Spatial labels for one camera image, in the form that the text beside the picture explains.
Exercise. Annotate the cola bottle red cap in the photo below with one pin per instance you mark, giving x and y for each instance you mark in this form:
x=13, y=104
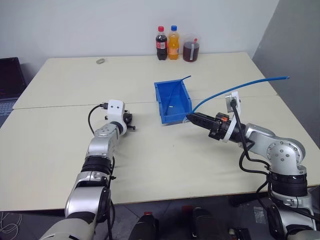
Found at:
x=161, y=45

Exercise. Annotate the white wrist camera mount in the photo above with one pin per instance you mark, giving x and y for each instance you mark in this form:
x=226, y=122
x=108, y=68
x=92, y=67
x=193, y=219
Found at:
x=114, y=110
x=234, y=106

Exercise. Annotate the black laptop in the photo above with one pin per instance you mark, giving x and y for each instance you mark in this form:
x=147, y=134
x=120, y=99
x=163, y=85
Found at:
x=8, y=82

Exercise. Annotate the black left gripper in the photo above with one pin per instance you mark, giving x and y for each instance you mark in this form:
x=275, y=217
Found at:
x=127, y=119

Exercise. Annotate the beaker with dark red liquid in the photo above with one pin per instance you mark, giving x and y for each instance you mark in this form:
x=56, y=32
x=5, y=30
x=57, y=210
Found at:
x=191, y=51

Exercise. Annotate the dark rounded shape red top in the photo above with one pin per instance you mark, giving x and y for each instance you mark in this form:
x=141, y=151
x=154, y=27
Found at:
x=145, y=226

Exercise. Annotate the blue plastic bin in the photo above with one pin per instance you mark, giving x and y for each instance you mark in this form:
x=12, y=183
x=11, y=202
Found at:
x=175, y=101

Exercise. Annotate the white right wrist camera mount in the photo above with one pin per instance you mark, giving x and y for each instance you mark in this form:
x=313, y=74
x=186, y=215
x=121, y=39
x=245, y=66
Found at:
x=234, y=106

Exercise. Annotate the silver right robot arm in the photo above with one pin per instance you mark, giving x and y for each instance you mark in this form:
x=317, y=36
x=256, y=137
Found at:
x=277, y=150

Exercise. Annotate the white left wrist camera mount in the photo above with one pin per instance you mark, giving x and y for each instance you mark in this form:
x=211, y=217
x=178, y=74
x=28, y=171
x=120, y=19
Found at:
x=114, y=110

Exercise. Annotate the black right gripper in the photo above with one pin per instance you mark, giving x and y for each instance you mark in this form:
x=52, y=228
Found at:
x=218, y=126

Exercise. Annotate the small grey tape roll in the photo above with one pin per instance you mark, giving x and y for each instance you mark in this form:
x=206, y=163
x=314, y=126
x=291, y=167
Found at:
x=100, y=60

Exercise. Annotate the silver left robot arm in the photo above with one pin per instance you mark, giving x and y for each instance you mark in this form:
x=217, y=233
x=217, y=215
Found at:
x=98, y=147

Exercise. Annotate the orange soda bottle blue cap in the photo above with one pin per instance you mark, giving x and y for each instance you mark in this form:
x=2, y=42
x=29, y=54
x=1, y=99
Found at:
x=173, y=45

